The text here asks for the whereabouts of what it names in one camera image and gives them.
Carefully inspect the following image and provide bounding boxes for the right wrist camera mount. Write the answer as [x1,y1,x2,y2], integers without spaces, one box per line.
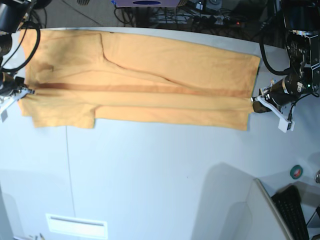
[0,88,29,123]

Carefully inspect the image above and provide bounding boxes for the black computer keyboard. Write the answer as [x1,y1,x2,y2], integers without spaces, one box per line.
[271,185,310,240]

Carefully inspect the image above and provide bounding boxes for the white recessed table hatch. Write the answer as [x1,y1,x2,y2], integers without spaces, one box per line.
[45,213,109,240]

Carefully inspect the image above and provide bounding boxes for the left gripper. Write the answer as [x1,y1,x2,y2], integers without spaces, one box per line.
[252,77,304,114]

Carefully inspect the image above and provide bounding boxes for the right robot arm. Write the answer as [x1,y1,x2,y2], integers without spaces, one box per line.
[0,0,41,100]

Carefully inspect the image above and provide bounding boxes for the green tape roll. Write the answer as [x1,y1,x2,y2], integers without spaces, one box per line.
[289,165,304,180]

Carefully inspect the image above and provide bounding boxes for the silver round knob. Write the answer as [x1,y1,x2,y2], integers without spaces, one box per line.
[314,170,320,184]

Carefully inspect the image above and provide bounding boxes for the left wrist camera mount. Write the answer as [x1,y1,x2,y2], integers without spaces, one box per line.
[251,95,295,133]

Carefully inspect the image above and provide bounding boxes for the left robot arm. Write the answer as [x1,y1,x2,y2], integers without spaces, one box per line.
[259,0,320,110]

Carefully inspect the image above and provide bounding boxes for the orange yellow t-shirt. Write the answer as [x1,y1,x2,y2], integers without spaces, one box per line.
[18,30,260,131]

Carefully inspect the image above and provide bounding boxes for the white partition panel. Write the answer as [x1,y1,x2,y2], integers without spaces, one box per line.
[191,163,293,240]

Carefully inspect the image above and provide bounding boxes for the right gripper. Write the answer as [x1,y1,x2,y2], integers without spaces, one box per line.
[0,76,35,100]

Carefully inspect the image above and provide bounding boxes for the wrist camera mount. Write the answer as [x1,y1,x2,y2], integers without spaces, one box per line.
[0,88,29,123]
[251,95,295,133]

